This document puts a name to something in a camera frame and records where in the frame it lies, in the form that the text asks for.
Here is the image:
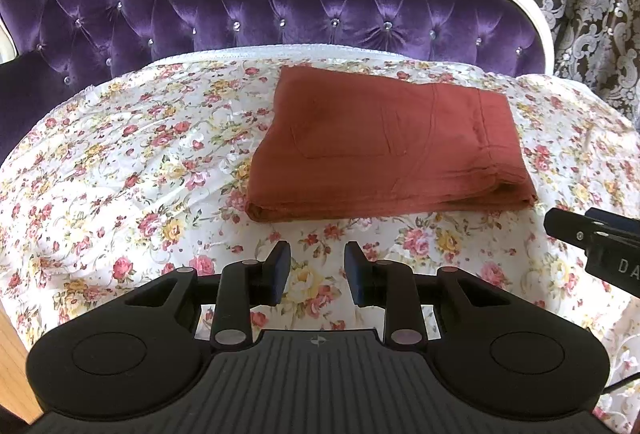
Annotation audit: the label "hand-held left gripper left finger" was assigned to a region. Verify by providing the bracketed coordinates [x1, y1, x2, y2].
[125, 241, 292, 348]

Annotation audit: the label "rust red pants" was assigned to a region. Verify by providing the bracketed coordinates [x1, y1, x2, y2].
[245, 65, 539, 223]

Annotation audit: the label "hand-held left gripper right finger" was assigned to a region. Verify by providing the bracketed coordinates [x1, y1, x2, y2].
[344, 241, 511, 346]

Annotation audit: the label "floral bed sheet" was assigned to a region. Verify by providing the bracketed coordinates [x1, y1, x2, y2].
[0, 44, 640, 434]

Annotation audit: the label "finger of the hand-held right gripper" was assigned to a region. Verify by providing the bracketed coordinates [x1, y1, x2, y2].
[586, 208, 640, 237]
[543, 207, 598, 259]

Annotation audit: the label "purple tufted sofa white frame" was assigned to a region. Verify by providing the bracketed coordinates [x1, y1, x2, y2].
[0, 0, 556, 161]

